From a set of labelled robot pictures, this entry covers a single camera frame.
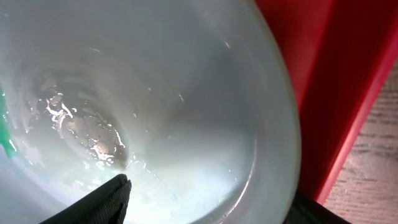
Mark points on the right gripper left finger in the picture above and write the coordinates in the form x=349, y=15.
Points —
x=105, y=205

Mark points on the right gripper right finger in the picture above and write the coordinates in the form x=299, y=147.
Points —
x=304, y=210

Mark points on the mint green plate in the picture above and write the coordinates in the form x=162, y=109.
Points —
x=190, y=100

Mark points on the red plastic tray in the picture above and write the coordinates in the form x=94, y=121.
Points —
x=338, y=54

